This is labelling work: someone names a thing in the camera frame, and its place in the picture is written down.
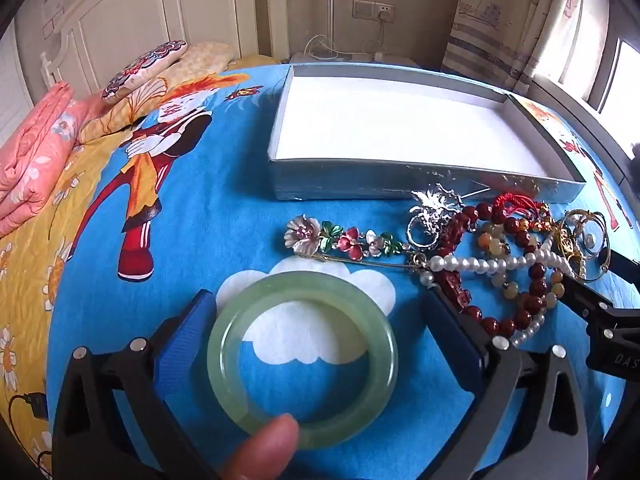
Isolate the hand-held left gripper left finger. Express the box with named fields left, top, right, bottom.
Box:
left=52, top=289, right=221, bottom=480

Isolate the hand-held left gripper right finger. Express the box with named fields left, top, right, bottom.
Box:
left=422, top=285, right=591, bottom=480

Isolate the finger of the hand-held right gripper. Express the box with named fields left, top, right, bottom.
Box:
left=607, top=250, right=640, bottom=286
left=562, top=272, right=616, bottom=321

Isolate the green jade bangle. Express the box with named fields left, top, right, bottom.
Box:
left=206, top=270, right=399, bottom=450

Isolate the gold circle brooch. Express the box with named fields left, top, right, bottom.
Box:
left=562, top=208, right=612, bottom=281

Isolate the white pearl necklace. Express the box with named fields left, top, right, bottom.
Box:
left=419, top=235, right=576, bottom=346

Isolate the red cord bracelet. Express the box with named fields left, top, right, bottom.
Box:
left=492, top=195, right=553, bottom=233

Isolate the silver rhinestone brooch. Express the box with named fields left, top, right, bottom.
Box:
left=407, top=182, right=493, bottom=251

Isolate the enamel flower brooch pin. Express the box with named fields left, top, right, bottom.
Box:
left=284, top=214, right=431, bottom=271

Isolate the silver box with white lining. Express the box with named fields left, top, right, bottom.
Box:
left=267, top=63, right=587, bottom=204

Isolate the person's left hand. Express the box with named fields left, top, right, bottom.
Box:
left=216, top=414, right=301, bottom=480

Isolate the gold filigree pendant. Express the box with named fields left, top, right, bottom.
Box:
left=552, top=225, right=586, bottom=276

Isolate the blue cartoon printed blanket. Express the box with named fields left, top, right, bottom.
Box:
left=47, top=62, right=636, bottom=480

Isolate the yellow daisy bed sheet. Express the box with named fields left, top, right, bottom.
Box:
left=0, top=55, right=281, bottom=480

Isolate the window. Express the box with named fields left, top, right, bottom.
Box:
left=585, top=10, right=640, bottom=116

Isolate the pink folded quilt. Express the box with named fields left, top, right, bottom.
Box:
left=0, top=81, right=88, bottom=238

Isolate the embroidered patterned pillow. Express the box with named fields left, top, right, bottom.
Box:
left=101, top=40, right=188, bottom=106

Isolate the printed beige curtain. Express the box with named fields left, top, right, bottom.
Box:
left=442, top=0, right=588, bottom=93

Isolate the yellow floral pillow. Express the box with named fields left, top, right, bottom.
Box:
left=77, top=42, right=238, bottom=143

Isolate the white bedside table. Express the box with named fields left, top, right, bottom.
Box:
left=291, top=50, right=418, bottom=67

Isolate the white wooden headboard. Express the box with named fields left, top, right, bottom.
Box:
left=40, top=0, right=266, bottom=96

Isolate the red bead bracelet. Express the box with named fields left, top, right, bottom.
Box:
left=452, top=201, right=551, bottom=338

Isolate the dark red carved bracelet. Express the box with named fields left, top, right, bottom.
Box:
left=430, top=215, right=473, bottom=311

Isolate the yellow agate bead bracelet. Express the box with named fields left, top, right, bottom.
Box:
left=475, top=222, right=566, bottom=311

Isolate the black charger with cable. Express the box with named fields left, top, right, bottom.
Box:
left=10, top=392, right=48, bottom=421

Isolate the white cable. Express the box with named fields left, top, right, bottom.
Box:
left=305, top=35, right=386, bottom=58

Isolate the wall socket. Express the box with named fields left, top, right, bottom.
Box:
left=352, top=0, right=396, bottom=20

